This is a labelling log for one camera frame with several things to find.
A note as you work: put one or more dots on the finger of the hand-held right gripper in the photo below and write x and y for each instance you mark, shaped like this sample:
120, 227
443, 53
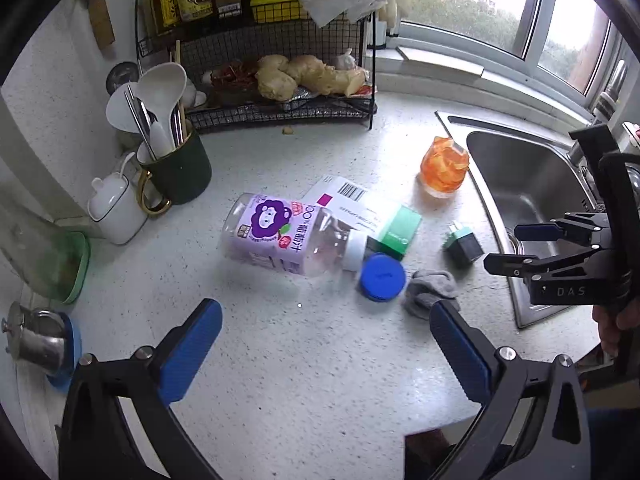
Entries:
535, 232
505, 264

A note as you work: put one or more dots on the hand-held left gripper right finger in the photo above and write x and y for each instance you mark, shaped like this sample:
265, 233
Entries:
460, 355

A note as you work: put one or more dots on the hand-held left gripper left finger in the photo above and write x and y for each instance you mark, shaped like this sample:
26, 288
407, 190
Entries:
192, 340

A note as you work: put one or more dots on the orange plastic cup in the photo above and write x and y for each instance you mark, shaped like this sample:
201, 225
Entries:
442, 170

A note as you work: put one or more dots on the plastic bottle purple label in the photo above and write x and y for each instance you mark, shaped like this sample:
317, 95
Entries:
280, 230

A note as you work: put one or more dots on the white green medicine box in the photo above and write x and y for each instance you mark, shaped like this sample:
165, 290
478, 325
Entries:
350, 195

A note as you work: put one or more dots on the person's right hand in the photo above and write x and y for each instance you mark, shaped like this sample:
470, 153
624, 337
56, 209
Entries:
606, 330

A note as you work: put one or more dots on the small green black box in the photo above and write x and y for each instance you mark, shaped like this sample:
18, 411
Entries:
462, 247

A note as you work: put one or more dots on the stainless steel sink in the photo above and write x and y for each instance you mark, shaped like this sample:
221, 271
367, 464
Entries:
525, 170

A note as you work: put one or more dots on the grey sock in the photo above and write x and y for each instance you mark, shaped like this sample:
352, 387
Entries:
430, 290

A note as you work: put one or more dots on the blue round lid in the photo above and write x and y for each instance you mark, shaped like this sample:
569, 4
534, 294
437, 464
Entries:
382, 277

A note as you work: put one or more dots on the blue coaster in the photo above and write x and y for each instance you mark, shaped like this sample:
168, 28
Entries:
72, 355

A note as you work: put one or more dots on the green tray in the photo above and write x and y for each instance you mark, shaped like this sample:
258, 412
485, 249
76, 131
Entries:
80, 270

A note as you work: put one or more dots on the white ceramic pot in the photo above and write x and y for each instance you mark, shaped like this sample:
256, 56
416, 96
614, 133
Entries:
117, 205

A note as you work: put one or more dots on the steel teapot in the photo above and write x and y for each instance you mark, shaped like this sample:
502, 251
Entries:
37, 340

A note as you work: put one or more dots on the steel faucet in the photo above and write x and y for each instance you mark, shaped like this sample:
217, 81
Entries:
612, 90

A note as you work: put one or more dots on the dark green utensil mug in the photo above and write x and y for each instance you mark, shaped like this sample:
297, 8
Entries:
185, 170

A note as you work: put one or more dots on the glass carafe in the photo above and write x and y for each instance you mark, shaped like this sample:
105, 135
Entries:
35, 250

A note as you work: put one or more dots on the window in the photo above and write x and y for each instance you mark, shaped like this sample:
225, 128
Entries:
500, 25

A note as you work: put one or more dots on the steel chopstick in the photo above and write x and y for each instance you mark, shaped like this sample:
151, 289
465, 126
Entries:
140, 122

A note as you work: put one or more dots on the white rice paddle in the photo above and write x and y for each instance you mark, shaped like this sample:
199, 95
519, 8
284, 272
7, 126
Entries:
122, 110

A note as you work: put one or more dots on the garlic bulb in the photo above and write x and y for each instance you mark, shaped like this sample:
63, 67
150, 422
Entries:
344, 60
192, 95

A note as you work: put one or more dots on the wooden chopsticks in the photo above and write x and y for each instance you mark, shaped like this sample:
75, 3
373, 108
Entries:
178, 85

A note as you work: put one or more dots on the white ladle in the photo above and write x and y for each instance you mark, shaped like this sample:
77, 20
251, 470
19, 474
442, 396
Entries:
162, 85

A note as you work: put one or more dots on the long ginger piece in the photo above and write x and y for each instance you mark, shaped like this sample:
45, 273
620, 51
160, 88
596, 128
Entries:
325, 75

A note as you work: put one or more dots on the dried red chilies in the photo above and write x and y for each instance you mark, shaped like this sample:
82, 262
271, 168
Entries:
235, 77

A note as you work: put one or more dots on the round steel utensil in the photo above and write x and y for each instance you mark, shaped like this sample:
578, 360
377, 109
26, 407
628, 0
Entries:
122, 77

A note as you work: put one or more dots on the round ginger piece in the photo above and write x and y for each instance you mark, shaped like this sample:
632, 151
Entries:
272, 80

